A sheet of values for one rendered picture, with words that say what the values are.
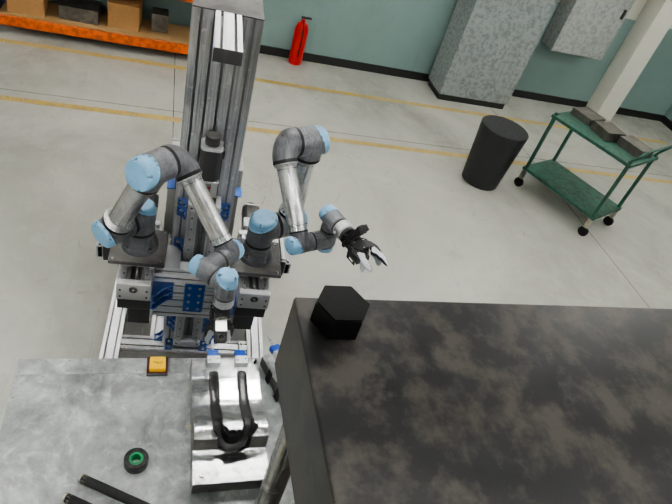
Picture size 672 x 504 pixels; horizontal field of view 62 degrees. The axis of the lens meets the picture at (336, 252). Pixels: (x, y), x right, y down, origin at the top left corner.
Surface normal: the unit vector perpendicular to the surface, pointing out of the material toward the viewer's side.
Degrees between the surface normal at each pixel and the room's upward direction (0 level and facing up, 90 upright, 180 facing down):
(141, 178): 83
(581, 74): 90
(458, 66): 90
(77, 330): 0
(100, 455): 0
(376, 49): 90
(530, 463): 0
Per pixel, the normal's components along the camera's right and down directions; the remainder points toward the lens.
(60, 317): 0.25, -0.73
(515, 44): 0.19, 0.67
